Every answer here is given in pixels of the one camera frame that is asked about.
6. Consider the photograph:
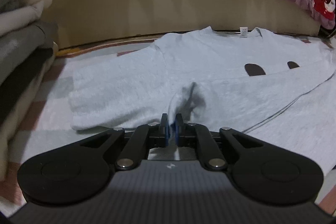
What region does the light grey cat-face t-shirt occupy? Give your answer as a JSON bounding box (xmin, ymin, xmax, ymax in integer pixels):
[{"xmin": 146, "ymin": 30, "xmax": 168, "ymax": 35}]
[{"xmin": 69, "ymin": 28, "xmax": 335, "ymax": 173}]

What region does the checkered pastel floor rug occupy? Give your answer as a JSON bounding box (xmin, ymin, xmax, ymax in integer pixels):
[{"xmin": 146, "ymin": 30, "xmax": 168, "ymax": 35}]
[{"xmin": 1, "ymin": 40, "xmax": 335, "ymax": 217}]

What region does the beige bed base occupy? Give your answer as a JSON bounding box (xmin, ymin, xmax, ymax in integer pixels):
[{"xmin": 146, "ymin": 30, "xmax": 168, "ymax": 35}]
[{"xmin": 42, "ymin": 0, "xmax": 320, "ymax": 48}]

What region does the black folded garment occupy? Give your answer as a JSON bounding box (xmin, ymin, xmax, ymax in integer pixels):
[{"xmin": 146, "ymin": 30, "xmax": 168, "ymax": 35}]
[{"xmin": 1, "ymin": 48, "xmax": 54, "ymax": 123}]

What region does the off-white bottom folded garment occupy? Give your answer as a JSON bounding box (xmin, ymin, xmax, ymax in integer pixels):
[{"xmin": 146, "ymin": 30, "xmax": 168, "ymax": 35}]
[{"xmin": 1, "ymin": 43, "xmax": 59, "ymax": 181}]

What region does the grey fleece folded garment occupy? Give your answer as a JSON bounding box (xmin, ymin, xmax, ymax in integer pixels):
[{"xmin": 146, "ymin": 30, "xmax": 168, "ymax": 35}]
[{"xmin": 1, "ymin": 20, "xmax": 58, "ymax": 82}]

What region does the white folded garment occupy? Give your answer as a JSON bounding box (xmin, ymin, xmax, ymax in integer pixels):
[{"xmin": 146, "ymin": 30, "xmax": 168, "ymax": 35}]
[{"xmin": 0, "ymin": 1, "xmax": 44, "ymax": 36}]

